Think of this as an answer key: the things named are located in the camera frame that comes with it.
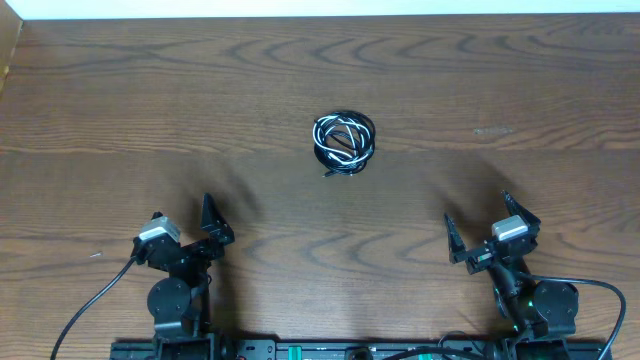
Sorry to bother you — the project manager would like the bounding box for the brown cardboard side panel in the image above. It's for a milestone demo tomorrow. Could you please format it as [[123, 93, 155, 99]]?
[[0, 0, 23, 89]]

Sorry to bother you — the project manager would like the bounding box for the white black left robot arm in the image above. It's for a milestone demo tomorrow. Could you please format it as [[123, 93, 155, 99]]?
[[131, 193, 236, 359]]

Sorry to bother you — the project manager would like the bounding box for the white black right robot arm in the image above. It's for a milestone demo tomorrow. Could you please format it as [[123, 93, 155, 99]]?
[[444, 191, 579, 359]]

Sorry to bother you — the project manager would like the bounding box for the white cable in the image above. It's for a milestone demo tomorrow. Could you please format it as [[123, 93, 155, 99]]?
[[312, 115, 374, 168]]

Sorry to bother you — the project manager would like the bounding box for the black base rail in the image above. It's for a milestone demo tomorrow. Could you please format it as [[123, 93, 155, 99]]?
[[109, 338, 604, 360]]

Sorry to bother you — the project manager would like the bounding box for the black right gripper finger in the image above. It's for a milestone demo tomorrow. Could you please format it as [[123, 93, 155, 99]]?
[[444, 214, 466, 264], [502, 191, 541, 233]]

